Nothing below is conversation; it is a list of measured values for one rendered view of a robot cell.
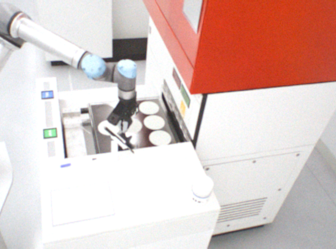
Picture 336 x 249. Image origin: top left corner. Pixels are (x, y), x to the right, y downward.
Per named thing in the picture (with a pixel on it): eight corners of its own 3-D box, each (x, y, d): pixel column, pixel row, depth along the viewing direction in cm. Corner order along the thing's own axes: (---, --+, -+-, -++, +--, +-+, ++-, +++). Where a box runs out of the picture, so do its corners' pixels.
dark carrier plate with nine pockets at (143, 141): (158, 99, 184) (158, 98, 184) (177, 147, 160) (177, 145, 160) (90, 105, 175) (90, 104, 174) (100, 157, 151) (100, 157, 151)
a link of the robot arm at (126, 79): (118, 56, 142) (139, 59, 142) (118, 79, 149) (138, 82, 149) (113, 67, 136) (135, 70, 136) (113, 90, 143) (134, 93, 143)
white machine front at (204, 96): (149, 64, 220) (155, 1, 193) (191, 162, 164) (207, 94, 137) (145, 64, 219) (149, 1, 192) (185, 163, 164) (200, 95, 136)
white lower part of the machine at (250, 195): (222, 142, 294) (247, 57, 239) (269, 229, 238) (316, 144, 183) (138, 153, 275) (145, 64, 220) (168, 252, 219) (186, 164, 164)
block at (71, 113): (79, 111, 173) (79, 106, 171) (80, 115, 171) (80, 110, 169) (62, 113, 171) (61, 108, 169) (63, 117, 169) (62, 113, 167)
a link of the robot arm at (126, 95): (128, 94, 143) (112, 86, 145) (128, 103, 146) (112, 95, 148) (139, 85, 147) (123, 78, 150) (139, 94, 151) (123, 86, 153)
